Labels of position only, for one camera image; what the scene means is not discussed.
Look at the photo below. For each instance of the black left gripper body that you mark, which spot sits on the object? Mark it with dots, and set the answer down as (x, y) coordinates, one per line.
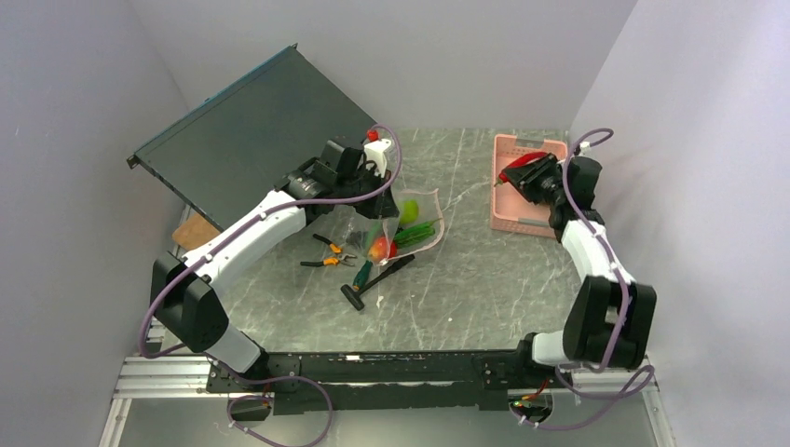
(365, 182)

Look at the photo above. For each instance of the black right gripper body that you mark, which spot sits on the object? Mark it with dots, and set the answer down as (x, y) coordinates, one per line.
(548, 187)

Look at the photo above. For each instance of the red chili pepper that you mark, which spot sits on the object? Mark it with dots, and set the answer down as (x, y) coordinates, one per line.
(517, 163)

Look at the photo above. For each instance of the green lime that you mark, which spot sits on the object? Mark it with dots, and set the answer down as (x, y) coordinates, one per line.
(409, 212)

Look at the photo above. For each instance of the clear zip top bag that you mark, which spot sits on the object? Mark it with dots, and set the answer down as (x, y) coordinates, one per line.
(430, 209)

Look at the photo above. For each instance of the green cucumber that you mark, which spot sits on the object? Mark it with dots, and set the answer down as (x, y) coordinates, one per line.
(418, 235)

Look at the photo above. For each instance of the red tomato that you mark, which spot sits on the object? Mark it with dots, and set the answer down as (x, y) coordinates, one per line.
(382, 249)

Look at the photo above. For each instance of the green chili pepper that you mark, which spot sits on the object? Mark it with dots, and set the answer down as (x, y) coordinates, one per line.
(372, 234)

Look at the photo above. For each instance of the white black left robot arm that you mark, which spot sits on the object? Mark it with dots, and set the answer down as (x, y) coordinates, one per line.
(186, 291)

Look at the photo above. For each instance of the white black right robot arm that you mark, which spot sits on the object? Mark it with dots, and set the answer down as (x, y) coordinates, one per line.
(610, 320)

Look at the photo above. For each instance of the black hammer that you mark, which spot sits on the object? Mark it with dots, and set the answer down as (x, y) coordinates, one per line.
(354, 295)

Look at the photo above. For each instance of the wooden block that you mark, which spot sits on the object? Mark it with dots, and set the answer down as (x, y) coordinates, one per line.
(194, 232)

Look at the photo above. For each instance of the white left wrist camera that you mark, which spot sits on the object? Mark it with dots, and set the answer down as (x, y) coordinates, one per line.
(378, 152)

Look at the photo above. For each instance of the orange handled pliers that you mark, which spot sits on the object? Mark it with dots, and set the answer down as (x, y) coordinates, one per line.
(337, 255)

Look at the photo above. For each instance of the green handled screwdriver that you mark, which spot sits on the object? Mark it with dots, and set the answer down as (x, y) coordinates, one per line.
(362, 277)

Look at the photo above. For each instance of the dark flat network switch box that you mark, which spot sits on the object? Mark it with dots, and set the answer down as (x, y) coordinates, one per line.
(224, 156)

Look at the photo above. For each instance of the aluminium frame rail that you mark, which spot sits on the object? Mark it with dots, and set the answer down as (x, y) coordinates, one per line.
(174, 377)

